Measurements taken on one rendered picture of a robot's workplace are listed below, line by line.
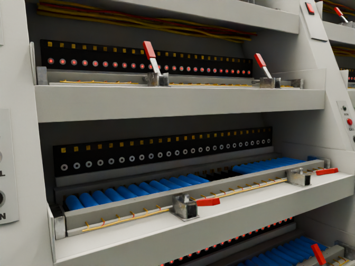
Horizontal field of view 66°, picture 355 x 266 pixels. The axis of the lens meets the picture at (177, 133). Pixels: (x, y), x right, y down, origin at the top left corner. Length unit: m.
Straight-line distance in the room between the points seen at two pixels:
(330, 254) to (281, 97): 0.35
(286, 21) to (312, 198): 0.42
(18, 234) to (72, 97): 0.17
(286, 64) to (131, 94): 0.50
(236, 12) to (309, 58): 0.23
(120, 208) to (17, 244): 0.13
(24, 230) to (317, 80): 0.65
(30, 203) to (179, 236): 0.19
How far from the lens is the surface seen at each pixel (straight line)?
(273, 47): 0.84
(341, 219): 0.76
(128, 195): 0.45
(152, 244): 0.38
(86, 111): 0.38
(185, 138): 0.59
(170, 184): 0.49
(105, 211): 0.39
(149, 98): 0.41
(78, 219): 0.39
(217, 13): 0.61
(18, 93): 0.37
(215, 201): 0.35
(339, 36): 0.95
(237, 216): 0.45
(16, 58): 0.39
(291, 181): 0.59
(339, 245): 0.76
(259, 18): 0.69
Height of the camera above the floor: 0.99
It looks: 12 degrees up
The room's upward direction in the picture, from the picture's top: 12 degrees counter-clockwise
